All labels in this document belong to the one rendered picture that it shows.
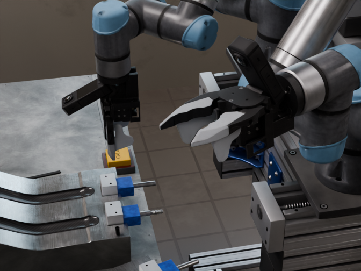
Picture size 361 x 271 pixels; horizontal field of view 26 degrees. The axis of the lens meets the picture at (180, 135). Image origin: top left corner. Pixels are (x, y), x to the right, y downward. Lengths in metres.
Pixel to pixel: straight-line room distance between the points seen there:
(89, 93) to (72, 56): 2.11
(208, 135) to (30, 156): 1.18
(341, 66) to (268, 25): 0.79
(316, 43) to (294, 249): 0.53
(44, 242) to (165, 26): 0.54
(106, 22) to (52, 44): 2.17
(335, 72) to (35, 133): 1.23
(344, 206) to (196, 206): 1.65
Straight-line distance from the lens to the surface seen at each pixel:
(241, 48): 1.09
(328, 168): 1.65
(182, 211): 3.19
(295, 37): 1.35
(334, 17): 1.36
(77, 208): 1.84
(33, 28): 3.73
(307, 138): 1.29
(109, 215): 1.76
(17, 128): 2.29
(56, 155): 2.16
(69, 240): 1.76
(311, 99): 1.18
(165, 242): 3.06
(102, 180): 1.86
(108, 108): 1.71
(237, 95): 1.13
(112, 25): 1.61
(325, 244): 1.73
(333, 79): 1.21
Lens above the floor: 2.05
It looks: 34 degrees down
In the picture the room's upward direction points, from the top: straight up
